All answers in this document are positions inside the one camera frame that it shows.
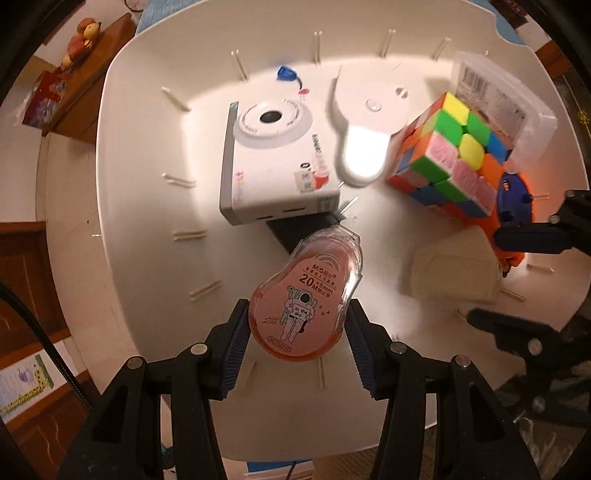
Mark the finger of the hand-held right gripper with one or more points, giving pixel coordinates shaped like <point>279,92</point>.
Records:
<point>531,240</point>
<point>508,327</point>

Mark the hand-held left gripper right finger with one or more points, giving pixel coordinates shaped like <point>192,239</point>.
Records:
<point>364,357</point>

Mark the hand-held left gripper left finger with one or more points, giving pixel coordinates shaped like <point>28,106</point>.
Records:
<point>231,355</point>

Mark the orange round toy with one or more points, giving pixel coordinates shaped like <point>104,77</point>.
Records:
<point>512,198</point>

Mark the pink correction tape dispenser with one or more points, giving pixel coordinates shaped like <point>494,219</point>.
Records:
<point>300,309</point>

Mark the beige mask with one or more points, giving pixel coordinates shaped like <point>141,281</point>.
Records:
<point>448,272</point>

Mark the colourful puzzle cube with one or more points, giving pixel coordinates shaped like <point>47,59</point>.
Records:
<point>443,157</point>

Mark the black plug charger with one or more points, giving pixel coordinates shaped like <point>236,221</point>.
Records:
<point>288,237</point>

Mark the clear plastic box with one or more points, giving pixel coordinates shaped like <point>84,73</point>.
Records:
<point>508,97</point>

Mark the white plastic tray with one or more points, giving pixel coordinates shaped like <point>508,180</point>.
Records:
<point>161,207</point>

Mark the white compact camera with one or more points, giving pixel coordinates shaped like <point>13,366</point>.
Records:
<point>268,184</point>

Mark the white correction tape dispenser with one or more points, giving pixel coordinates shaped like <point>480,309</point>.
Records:
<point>364,138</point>

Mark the children's drawing poster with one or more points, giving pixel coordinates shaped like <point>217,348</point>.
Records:
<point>23,385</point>

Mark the dark wooden cabinet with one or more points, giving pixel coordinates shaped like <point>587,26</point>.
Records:
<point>23,286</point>

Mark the small wooden side cabinet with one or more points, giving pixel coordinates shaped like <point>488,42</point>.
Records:
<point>92,87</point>

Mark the red tissue box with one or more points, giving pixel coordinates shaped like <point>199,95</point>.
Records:
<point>46,99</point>

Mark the basket of fruit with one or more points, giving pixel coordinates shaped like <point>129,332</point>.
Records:
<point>83,39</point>

